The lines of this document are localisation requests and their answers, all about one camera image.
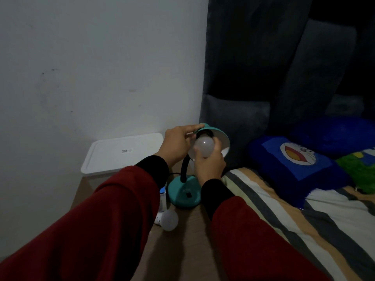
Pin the person's right hand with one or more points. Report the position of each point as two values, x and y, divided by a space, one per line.
209 169

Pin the person's left hand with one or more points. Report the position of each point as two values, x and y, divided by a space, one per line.
175 143

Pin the white light bulb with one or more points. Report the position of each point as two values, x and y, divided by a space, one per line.
170 220
205 146

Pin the teal desk lamp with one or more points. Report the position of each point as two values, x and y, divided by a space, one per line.
183 196

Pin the blue and white bulb carton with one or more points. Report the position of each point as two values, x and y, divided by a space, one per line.
163 201

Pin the white storage box lid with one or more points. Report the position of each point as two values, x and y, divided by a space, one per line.
117 152

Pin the person's left forearm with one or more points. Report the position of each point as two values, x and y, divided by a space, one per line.
88 231

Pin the person's right forearm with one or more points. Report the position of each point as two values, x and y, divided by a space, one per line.
249 245

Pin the brown wooden bedside table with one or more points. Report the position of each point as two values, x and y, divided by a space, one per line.
181 248

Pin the blue cartoon pillow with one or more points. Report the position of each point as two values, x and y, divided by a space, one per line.
293 178

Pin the white plastic storage box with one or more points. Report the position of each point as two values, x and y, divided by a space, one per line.
96 179

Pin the dark grey padded headboard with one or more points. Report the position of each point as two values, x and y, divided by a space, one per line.
243 49

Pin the striped bed sheet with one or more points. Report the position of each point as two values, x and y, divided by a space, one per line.
322 231

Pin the plain blue pillow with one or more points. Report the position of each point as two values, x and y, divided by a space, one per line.
334 134

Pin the large grey cushion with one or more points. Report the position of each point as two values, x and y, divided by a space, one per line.
310 76

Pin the green pillow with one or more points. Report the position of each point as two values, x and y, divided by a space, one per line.
357 172

